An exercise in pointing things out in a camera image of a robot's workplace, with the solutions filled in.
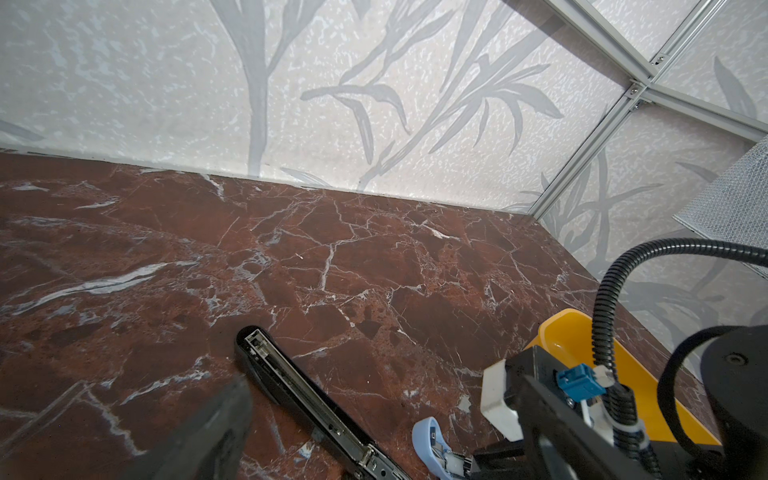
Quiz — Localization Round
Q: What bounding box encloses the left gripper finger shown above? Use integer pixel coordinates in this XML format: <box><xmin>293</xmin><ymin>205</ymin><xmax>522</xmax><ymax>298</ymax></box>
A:
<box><xmin>121</xmin><ymin>376</ymin><xmax>253</xmax><ymax>479</ymax></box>

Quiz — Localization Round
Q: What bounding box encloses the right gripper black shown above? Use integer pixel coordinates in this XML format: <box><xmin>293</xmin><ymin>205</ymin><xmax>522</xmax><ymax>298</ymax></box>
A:
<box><xmin>469</xmin><ymin>375</ymin><xmax>654</xmax><ymax>479</ymax></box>

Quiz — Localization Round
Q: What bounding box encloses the light blue stapler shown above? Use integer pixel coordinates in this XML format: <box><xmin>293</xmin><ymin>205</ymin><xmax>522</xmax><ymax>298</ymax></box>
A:
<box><xmin>411</xmin><ymin>417</ymin><xmax>472</xmax><ymax>480</ymax></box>

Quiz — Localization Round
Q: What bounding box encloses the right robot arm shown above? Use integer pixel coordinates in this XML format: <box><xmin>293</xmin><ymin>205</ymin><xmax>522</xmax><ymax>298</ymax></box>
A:
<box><xmin>468</xmin><ymin>326</ymin><xmax>767</xmax><ymax>479</ymax></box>

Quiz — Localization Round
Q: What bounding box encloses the yellow plastic tray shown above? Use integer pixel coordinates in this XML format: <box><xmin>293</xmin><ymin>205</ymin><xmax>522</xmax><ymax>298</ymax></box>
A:
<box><xmin>524</xmin><ymin>308</ymin><xmax>721</xmax><ymax>446</ymax></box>

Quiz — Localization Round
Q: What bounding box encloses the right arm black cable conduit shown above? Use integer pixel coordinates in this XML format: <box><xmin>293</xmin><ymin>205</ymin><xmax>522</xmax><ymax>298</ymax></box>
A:
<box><xmin>590</xmin><ymin>238</ymin><xmax>768</xmax><ymax>480</ymax></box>

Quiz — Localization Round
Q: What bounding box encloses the white wire mesh basket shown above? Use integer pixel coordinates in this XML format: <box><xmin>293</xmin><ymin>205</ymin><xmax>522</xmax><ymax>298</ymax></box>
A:
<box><xmin>674</xmin><ymin>139</ymin><xmax>767</xmax><ymax>249</ymax></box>

